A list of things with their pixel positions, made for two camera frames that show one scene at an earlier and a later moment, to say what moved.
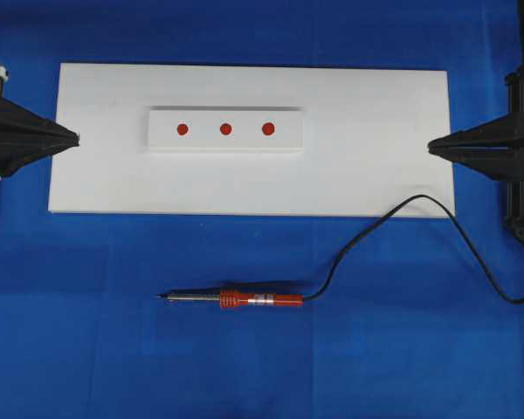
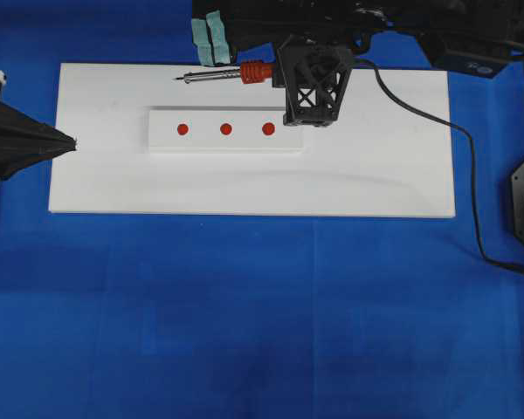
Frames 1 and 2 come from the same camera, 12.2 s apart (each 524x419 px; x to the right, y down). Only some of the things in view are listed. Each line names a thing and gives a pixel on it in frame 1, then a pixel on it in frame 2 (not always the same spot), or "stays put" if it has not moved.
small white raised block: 182,129 stays put
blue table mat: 403,317 stays put
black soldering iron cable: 459,229 to 475,216
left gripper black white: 45,137 stays put
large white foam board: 251,140 stays put
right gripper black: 520,164 to 313,74
